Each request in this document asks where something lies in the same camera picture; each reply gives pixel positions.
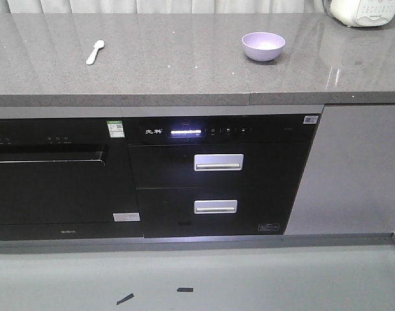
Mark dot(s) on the black tape strip middle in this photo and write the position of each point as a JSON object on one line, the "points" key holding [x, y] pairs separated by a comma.
{"points": [[185, 289]]}

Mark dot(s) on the black tape strip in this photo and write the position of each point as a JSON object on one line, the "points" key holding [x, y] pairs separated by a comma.
{"points": [[185, 289], [124, 299]]}

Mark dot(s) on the black tape strip left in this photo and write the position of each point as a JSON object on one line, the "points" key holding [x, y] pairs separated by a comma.
{"points": [[124, 299]]}

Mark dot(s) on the black drawer sterilizer cabinet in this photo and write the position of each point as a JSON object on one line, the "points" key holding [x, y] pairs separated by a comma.
{"points": [[224, 175]]}

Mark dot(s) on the purple plastic bowl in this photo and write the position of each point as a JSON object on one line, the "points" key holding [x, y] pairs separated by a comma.
{"points": [[262, 46]]}

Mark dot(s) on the black built-in dishwasher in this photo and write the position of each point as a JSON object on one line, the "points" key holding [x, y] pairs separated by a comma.
{"points": [[66, 179]]}

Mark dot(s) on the white curtain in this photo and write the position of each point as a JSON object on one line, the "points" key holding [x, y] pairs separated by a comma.
{"points": [[161, 7]]}

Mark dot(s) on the pale green plastic spoon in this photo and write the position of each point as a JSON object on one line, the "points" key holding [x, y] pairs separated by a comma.
{"points": [[98, 45]]}

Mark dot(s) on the grey corner cabinet door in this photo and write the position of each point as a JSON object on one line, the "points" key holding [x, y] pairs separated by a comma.
{"points": [[348, 185]]}

